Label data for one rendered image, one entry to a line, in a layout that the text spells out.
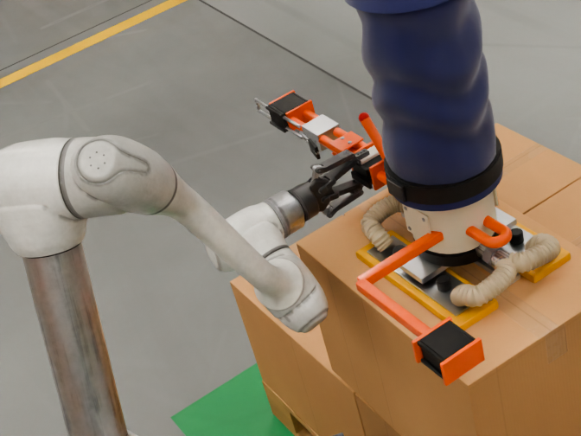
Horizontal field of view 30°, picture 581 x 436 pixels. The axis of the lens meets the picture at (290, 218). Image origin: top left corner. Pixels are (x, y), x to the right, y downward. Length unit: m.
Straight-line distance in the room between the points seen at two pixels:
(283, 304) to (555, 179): 1.26
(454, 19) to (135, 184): 0.60
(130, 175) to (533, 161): 1.78
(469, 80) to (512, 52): 2.97
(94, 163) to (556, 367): 0.98
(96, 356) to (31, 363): 2.06
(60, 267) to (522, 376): 0.87
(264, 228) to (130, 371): 1.61
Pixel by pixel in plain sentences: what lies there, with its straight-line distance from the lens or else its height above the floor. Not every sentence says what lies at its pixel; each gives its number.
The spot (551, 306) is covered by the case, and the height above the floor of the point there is 0.97.
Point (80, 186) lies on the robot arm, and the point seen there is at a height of 1.55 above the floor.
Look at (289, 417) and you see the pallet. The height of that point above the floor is 0.09.
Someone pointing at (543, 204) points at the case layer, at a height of 0.54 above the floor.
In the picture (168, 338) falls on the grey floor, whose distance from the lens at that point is 3.78.
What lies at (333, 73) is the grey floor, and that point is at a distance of 4.98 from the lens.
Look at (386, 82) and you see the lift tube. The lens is 1.94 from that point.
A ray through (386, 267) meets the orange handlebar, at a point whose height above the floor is 1.11.
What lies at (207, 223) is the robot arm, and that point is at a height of 1.31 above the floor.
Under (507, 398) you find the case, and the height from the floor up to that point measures 0.88.
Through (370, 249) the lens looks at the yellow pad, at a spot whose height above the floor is 0.99.
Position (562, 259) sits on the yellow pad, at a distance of 2.20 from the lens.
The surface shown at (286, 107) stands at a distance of 2.58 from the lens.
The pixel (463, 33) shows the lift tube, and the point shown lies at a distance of 1.90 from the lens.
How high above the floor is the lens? 2.41
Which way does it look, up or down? 36 degrees down
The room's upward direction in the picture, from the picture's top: 16 degrees counter-clockwise
